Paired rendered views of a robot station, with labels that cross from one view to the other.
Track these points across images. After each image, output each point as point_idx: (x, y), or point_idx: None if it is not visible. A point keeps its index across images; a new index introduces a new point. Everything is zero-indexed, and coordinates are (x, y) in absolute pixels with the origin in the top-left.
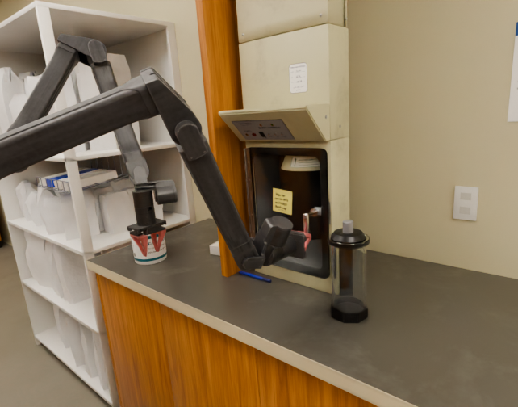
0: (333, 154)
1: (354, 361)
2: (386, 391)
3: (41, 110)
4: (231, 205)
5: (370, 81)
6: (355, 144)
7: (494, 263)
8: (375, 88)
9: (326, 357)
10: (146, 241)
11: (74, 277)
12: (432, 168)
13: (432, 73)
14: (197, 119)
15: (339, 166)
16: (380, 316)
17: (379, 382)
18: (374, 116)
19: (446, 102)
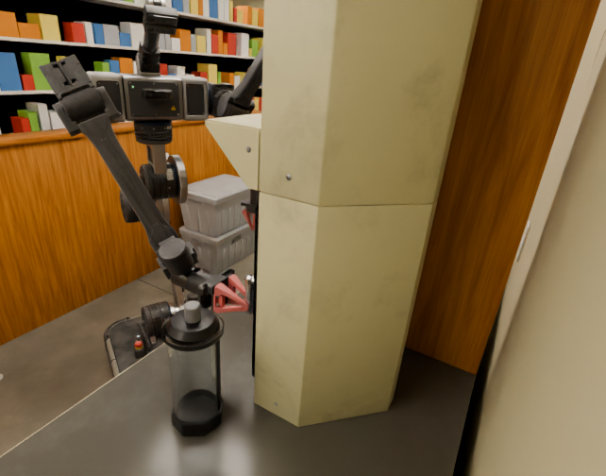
0: (265, 217)
1: (97, 412)
2: (35, 434)
3: (249, 78)
4: (125, 195)
5: None
6: (547, 267)
7: None
8: None
9: (115, 387)
10: (246, 216)
11: None
12: (521, 451)
13: None
14: (60, 103)
15: (280, 244)
16: (184, 453)
17: (52, 430)
18: (574, 220)
19: None
